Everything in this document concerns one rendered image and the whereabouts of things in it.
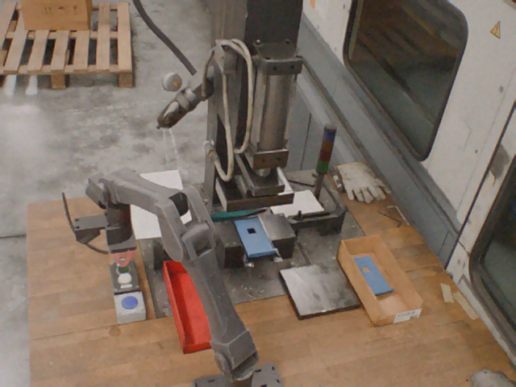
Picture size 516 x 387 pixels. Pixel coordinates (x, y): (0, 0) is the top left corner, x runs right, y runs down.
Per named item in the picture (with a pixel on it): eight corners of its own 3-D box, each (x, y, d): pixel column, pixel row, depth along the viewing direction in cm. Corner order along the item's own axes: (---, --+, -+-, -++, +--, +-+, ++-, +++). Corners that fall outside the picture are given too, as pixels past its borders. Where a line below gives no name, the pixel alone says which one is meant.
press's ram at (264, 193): (226, 224, 144) (234, 123, 126) (201, 163, 163) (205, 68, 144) (293, 214, 149) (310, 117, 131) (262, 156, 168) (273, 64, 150)
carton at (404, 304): (374, 329, 146) (381, 309, 141) (334, 260, 164) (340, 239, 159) (417, 319, 150) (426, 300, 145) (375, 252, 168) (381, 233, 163)
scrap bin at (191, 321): (183, 354, 134) (183, 339, 130) (163, 276, 152) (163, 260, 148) (232, 344, 137) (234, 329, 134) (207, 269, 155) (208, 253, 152)
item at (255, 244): (250, 261, 148) (251, 253, 146) (234, 222, 159) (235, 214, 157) (276, 257, 150) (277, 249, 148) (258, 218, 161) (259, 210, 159)
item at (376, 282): (371, 301, 152) (373, 293, 150) (347, 260, 163) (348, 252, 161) (394, 296, 154) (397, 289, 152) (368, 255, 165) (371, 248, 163)
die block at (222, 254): (222, 269, 156) (224, 250, 151) (214, 244, 163) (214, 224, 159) (292, 258, 162) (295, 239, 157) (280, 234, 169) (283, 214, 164)
